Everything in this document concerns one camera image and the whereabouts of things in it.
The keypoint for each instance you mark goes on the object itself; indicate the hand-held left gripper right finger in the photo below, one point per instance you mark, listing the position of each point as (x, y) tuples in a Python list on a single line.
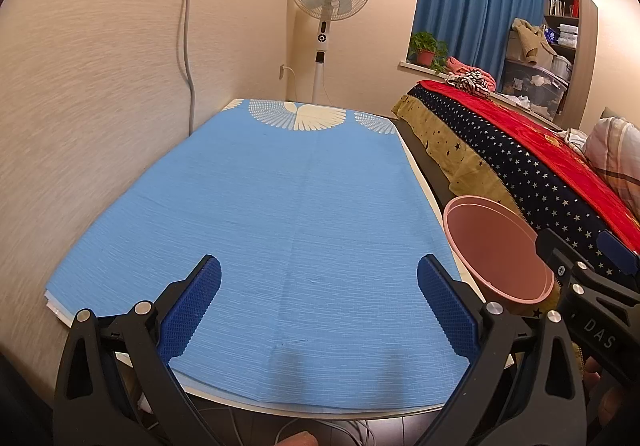
[(447, 306)]

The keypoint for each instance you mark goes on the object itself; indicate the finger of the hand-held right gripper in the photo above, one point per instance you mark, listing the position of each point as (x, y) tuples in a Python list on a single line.
[(550, 246), (617, 251)]

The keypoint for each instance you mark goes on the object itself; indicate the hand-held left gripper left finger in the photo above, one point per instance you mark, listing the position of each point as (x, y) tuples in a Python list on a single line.
[(192, 306)]

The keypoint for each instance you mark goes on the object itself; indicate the pink plastic bin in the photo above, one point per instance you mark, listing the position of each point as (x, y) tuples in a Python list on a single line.
[(490, 246)]

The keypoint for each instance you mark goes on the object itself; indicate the person's right hand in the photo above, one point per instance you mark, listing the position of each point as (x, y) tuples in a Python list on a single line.
[(612, 406)]

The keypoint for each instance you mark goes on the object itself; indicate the person's left hand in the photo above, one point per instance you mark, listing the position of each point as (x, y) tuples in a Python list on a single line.
[(297, 440)]

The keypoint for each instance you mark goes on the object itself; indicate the bed with starry blanket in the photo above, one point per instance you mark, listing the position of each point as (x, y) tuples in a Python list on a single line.
[(525, 166)]

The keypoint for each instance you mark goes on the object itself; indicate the plaid pillow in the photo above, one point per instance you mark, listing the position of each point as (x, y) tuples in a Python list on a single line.
[(615, 151)]

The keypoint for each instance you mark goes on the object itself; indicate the white crumpled bedding cloth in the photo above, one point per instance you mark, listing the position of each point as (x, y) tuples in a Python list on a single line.
[(575, 138)]

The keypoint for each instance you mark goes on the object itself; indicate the red blanket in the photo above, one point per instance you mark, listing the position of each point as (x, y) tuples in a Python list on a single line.
[(525, 126)]

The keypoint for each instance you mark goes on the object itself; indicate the blue wing-print table mat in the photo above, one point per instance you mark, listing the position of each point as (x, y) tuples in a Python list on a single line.
[(300, 226)]

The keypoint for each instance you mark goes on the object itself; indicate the clear plastic storage box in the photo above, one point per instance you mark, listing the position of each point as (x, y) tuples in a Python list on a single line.
[(530, 86)]

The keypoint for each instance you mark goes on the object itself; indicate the yellow star-print bed sheet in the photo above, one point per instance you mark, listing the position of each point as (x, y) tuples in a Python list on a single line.
[(435, 131)]

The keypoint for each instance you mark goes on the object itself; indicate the striped garment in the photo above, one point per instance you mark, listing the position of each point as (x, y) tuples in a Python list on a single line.
[(472, 83)]

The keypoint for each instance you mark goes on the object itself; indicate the translucent plastic tub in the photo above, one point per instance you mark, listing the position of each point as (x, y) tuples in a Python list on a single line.
[(560, 66)]

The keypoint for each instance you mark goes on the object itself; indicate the striped and pink clothes pile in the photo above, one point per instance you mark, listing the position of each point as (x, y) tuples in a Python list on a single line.
[(457, 65)]

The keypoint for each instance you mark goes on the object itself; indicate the beige coat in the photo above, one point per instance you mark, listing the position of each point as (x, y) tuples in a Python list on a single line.
[(530, 38)]

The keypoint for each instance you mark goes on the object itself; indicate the white stacked packs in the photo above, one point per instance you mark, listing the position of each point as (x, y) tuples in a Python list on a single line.
[(568, 33)]

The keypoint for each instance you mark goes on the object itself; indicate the potted green plant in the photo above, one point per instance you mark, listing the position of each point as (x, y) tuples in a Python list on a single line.
[(426, 57)]

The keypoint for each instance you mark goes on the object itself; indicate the row of books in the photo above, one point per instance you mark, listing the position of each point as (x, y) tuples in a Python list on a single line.
[(557, 8)]

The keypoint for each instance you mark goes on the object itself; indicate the blue curtain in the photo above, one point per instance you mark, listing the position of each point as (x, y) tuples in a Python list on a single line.
[(475, 1)]

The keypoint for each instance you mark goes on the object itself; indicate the wall bookshelf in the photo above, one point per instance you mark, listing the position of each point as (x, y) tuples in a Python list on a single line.
[(560, 17)]

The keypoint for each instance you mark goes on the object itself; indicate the white wall socket with plug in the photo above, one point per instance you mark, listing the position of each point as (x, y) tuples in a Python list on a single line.
[(281, 72)]

